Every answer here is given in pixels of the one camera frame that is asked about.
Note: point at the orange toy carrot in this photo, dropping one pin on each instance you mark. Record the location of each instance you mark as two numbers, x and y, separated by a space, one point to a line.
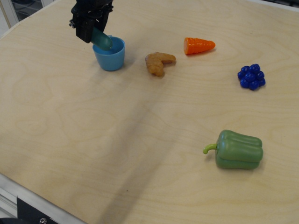
196 45

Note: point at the teal green toy cucumber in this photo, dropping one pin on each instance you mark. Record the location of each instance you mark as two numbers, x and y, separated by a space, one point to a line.
101 40

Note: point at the green toy bell pepper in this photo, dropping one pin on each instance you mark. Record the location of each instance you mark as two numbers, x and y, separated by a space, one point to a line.
236 151

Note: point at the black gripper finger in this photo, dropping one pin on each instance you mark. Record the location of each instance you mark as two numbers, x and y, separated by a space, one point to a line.
100 20
84 29

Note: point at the light blue plastic cup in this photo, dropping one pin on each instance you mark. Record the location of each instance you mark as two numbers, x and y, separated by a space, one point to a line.
112 59

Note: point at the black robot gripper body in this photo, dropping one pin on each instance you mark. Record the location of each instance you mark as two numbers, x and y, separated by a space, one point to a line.
84 9

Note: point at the blue toy grape bunch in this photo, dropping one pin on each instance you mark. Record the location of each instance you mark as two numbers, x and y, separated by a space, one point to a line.
251 77

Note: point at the black corner bracket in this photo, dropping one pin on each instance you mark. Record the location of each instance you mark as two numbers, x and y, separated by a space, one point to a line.
27 214

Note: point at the aluminium table frame rail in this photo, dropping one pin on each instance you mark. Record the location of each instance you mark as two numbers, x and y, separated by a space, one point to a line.
10 191

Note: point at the tan toy chicken nugget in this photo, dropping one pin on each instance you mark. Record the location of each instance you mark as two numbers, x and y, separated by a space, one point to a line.
155 62

